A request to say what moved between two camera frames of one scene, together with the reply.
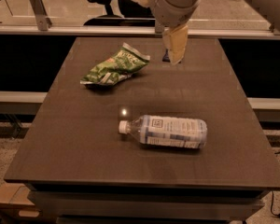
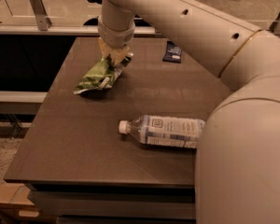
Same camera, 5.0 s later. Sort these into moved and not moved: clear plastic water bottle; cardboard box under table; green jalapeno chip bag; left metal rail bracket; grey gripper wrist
Moved: green jalapeno chip bag; grey gripper wrist
Not moved: clear plastic water bottle; cardboard box under table; left metal rail bracket
